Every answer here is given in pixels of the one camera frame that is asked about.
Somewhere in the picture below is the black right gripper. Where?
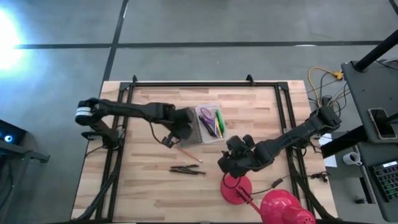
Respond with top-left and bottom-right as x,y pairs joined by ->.
216,134 -> 265,179

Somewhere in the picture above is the translucent supply box grey lid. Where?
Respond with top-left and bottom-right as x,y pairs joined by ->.
177,103 -> 227,149

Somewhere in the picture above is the brown pencil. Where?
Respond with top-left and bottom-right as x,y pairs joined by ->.
177,147 -> 203,164

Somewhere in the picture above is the green marker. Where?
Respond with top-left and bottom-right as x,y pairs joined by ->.
215,108 -> 226,134

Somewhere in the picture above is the red desk lamp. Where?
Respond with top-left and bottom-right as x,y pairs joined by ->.
220,171 -> 317,224

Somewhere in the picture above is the white paper sheet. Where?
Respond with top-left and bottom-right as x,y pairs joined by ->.
318,133 -> 338,169

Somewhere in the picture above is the black slanted bar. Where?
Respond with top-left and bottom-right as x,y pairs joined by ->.
320,113 -> 398,159

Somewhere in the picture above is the white mug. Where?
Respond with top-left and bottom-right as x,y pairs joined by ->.
342,151 -> 363,167

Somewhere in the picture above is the grey side desk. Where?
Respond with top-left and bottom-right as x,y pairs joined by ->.
341,58 -> 398,222

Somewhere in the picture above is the black smartphone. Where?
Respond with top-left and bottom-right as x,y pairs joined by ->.
368,107 -> 397,140

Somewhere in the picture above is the keyboard with lit keys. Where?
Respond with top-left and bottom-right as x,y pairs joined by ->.
372,161 -> 398,202

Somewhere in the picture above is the grey metal stand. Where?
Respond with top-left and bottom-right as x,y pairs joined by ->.
0,146 -> 50,224

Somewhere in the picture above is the black diagonal pole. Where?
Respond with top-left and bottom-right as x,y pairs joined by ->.
353,29 -> 398,72

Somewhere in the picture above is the black device with blue light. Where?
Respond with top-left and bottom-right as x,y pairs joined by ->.
0,119 -> 27,153

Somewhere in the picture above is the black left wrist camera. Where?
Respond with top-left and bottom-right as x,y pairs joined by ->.
160,133 -> 177,149

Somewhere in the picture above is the black aluminium table frame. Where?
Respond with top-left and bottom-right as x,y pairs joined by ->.
93,74 -> 317,222

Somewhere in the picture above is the black lamp cable with switch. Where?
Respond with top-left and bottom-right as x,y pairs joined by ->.
250,174 -> 330,196

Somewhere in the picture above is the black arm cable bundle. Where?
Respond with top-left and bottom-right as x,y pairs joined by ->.
74,149 -> 124,222
289,161 -> 343,223

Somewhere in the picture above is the black floor cable tangle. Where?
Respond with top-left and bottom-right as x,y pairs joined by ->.
307,71 -> 351,119

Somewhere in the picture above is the yellow floor cable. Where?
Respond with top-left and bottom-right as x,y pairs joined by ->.
307,66 -> 345,108

